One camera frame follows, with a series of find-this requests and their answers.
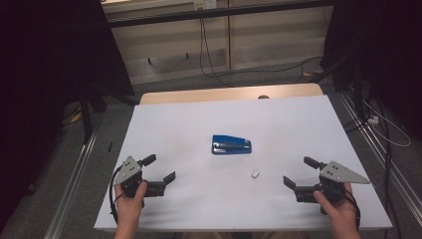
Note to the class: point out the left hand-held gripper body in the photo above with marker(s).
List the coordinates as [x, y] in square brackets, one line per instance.
[127, 171]

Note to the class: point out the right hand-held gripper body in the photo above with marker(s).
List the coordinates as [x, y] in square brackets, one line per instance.
[338, 172]

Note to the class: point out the blue stapler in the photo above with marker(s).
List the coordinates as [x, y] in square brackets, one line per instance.
[231, 145]

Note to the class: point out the person's left hand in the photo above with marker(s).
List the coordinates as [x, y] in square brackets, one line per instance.
[127, 207]

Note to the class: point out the person's right hand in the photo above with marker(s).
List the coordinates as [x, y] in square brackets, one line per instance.
[340, 214]

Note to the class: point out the white table board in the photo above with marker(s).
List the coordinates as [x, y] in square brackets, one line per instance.
[199, 205]

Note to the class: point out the white power plug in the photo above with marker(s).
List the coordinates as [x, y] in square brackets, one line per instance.
[373, 119]

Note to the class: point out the black stand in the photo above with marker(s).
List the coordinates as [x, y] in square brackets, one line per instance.
[356, 86]
[86, 113]

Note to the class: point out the yellow floor tape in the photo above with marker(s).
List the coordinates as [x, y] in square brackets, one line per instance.
[313, 72]
[76, 117]

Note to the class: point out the dark table grommet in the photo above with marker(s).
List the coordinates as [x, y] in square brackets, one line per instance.
[263, 97]

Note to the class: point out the wooden table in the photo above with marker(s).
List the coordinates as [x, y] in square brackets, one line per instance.
[199, 96]

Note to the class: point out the black curtain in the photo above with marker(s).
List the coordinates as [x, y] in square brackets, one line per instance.
[391, 49]
[40, 83]

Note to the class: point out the black horizontal bar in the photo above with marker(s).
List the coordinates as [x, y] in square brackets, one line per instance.
[215, 13]

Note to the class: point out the aluminium floor rail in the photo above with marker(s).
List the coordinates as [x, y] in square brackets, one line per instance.
[381, 149]
[71, 186]

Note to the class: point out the white wall socket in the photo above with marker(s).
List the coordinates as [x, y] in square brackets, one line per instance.
[205, 4]

